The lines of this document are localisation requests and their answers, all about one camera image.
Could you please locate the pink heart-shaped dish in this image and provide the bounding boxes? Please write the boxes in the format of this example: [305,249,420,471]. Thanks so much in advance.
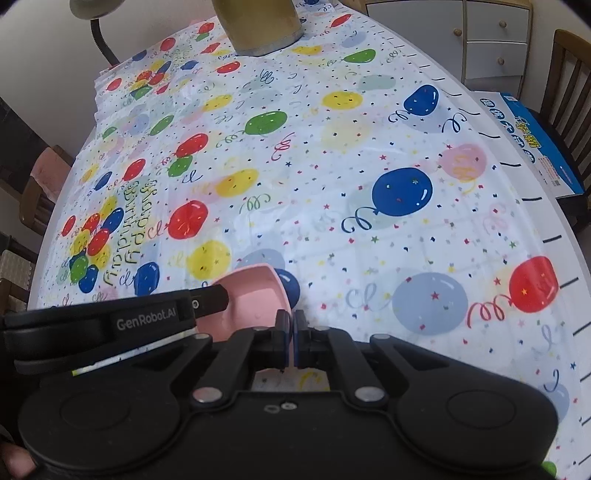
[197,263,293,369]

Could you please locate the near left wooden chair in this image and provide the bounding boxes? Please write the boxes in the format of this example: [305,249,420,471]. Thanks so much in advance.
[0,233,38,315]

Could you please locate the balloon print tablecloth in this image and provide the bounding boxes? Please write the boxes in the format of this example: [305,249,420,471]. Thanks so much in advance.
[31,2,590,479]

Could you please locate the wooden chair with pink cloth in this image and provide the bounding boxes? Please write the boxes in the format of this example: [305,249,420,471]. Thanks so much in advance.
[19,145,74,236]

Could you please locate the blue white cardboard box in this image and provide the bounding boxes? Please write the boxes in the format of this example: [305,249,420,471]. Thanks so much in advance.
[472,91,584,199]

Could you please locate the gold thermos jug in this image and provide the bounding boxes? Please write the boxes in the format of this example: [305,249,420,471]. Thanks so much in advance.
[212,0,304,57]

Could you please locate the desk lamp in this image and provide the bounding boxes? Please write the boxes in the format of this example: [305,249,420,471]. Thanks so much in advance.
[69,0,124,67]

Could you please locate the dark wooden right chair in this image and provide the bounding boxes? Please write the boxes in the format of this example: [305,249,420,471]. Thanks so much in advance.
[534,29,590,230]

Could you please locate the white drawer cabinet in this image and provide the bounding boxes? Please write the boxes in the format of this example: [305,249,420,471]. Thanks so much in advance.
[344,0,533,98]

